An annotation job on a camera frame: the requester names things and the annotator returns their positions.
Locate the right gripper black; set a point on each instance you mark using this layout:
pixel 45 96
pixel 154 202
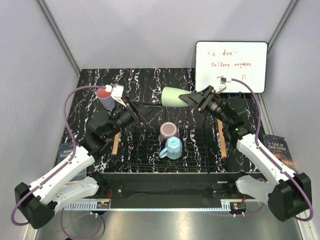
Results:
pixel 193 99

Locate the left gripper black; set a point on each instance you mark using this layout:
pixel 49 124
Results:
pixel 146 111

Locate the green plastic cup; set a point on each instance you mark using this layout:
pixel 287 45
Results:
pixel 170 97

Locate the lavender plastic cup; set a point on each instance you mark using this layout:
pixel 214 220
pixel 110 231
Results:
pixel 109 103

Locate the light blue ceramic mug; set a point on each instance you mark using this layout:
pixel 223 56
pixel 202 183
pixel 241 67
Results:
pixel 172 149

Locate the pink plastic cup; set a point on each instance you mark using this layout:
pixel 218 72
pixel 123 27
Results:
pixel 103 94

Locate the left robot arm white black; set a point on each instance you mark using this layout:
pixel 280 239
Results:
pixel 40 200

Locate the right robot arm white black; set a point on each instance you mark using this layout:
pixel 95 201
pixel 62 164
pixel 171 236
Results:
pixel 286 193

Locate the mauve ceramic mug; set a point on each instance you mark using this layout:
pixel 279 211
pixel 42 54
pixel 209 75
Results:
pixel 167 130

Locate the black marble pattern mat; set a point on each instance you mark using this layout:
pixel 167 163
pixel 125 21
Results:
pixel 146 85

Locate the Tale of Two Cities book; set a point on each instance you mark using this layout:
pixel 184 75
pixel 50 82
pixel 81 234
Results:
pixel 278 147

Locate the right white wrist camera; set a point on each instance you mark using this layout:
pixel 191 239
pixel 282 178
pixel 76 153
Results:
pixel 223 83

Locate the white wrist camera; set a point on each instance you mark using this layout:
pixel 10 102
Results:
pixel 223 83
pixel 116 92

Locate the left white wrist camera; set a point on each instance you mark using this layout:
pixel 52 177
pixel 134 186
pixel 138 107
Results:
pixel 116 92

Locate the right wooden rack handle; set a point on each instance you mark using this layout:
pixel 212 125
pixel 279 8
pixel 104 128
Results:
pixel 222 139

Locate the wooden rack handle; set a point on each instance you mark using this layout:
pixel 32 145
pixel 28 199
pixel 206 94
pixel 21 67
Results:
pixel 116 142
pixel 222 139

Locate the black wire dish rack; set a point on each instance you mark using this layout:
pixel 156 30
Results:
pixel 140 145

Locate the left wooden rack handle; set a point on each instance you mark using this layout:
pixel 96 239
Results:
pixel 116 142

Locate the white whiteboard black frame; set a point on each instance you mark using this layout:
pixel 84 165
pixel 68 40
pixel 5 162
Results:
pixel 244 61

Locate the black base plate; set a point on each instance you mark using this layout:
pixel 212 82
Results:
pixel 171 191

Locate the white cable duct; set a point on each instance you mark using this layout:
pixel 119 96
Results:
pixel 88 206

